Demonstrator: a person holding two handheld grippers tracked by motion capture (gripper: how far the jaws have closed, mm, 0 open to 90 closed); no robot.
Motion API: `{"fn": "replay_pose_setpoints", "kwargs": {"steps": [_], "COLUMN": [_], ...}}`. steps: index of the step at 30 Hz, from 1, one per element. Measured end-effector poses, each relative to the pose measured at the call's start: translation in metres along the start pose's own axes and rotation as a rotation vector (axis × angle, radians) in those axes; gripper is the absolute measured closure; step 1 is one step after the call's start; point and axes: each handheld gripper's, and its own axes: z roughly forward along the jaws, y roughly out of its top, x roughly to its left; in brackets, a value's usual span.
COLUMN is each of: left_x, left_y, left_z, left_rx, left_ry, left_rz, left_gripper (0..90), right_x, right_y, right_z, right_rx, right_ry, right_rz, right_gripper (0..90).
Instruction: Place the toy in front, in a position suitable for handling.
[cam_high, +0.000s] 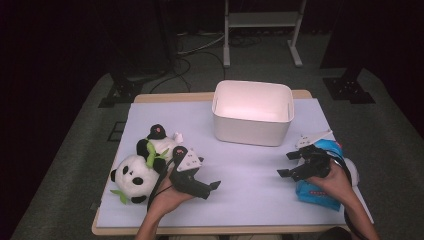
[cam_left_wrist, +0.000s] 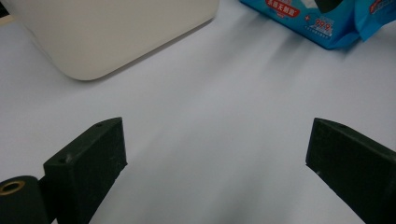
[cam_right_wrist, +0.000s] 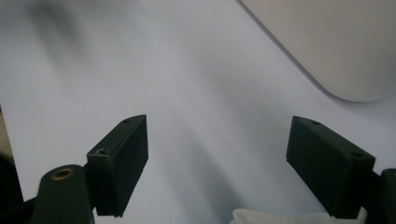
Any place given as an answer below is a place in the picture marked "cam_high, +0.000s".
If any blue wet wipes pack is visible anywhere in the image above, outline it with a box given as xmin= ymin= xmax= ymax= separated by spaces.
xmin=294 ymin=138 xmax=345 ymax=213

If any wooden table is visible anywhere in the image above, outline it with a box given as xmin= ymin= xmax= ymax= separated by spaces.
xmin=91 ymin=89 xmax=374 ymax=236

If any panda plush toy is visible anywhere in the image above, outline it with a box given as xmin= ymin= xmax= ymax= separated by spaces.
xmin=109 ymin=123 xmax=189 ymax=205

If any crumpled white wipe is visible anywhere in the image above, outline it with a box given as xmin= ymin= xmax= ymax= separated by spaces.
xmin=343 ymin=158 xmax=361 ymax=188

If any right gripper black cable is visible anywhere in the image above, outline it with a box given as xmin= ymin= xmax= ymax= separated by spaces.
xmin=328 ymin=154 xmax=369 ymax=240

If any grey floor cable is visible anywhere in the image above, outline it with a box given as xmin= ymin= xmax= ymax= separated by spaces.
xmin=176 ymin=31 xmax=227 ymax=57

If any person's left hand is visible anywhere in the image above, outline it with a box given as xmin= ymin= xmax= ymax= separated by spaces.
xmin=147 ymin=167 xmax=196 ymax=220

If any black floor cable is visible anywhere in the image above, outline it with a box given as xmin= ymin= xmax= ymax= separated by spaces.
xmin=149 ymin=49 xmax=228 ymax=95

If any white plastic storage bin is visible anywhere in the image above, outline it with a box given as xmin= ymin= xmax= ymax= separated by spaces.
xmin=211 ymin=79 xmax=295 ymax=148

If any person's black garment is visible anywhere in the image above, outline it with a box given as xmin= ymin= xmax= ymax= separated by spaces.
xmin=315 ymin=226 xmax=355 ymax=240

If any person's right hand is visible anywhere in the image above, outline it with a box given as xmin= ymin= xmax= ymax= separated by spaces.
xmin=305 ymin=159 xmax=354 ymax=204

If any black stand base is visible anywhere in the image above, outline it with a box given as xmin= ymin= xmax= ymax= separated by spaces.
xmin=98 ymin=66 xmax=145 ymax=109
xmin=322 ymin=66 xmax=376 ymax=105

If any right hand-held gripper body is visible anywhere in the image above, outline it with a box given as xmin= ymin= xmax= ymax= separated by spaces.
xmin=294 ymin=129 xmax=335 ymax=180

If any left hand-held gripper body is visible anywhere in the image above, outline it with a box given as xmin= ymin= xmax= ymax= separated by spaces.
xmin=169 ymin=148 xmax=210 ymax=198

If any black floor hatch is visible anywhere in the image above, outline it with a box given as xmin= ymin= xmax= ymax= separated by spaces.
xmin=107 ymin=121 xmax=127 ymax=143

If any white metal stand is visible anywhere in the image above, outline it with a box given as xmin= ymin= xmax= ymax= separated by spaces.
xmin=222 ymin=0 xmax=308 ymax=69

